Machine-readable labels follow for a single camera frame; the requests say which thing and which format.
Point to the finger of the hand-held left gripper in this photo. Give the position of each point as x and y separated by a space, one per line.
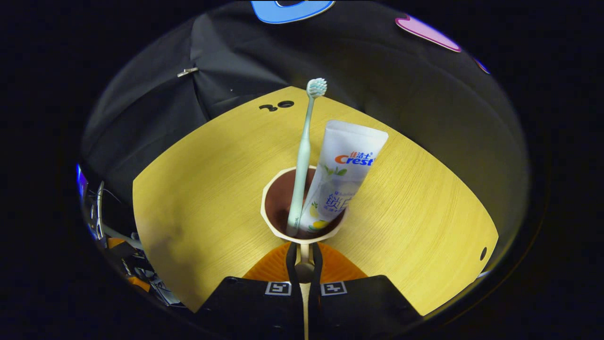
114 242
139 283

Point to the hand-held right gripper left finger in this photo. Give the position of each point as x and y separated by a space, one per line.
290 267

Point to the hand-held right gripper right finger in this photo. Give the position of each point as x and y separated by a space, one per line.
317 267

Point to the beige cup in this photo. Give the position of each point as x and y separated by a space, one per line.
278 208

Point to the pale green toothbrush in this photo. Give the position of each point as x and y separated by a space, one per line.
304 156

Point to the white toothpaste tube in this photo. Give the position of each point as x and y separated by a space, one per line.
349 141

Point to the silver metal cloth clip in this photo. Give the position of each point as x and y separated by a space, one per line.
188 72

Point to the black backdrop cloth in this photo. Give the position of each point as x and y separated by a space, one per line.
330 56

